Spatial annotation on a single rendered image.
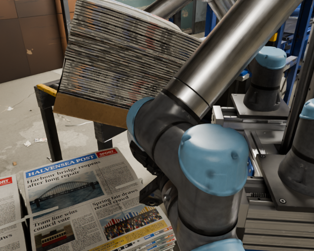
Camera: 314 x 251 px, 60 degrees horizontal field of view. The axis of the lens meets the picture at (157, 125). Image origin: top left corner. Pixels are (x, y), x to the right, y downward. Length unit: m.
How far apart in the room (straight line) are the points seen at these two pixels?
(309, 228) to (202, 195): 0.63
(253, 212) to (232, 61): 0.51
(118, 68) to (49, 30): 4.03
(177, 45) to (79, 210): 0.43
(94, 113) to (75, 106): 0.04
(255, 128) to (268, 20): 0.85
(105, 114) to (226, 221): 0.34
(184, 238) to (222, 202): 0.08
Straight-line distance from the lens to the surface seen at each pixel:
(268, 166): 0.87
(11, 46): 4.34
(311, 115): 0.73
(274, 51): 1.21
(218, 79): 0.40
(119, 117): 0.58
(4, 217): 0.74
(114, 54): 0.54
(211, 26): 2.98
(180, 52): 0.58
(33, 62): 4.50
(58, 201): 0.72
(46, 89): 1.45
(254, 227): 0.86
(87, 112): 0.57
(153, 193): 0.52
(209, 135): 0.30
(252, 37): 0.42
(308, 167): 0.78
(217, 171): 0.28
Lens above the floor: 1.31
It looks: 29 degrees down
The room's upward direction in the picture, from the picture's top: straight up
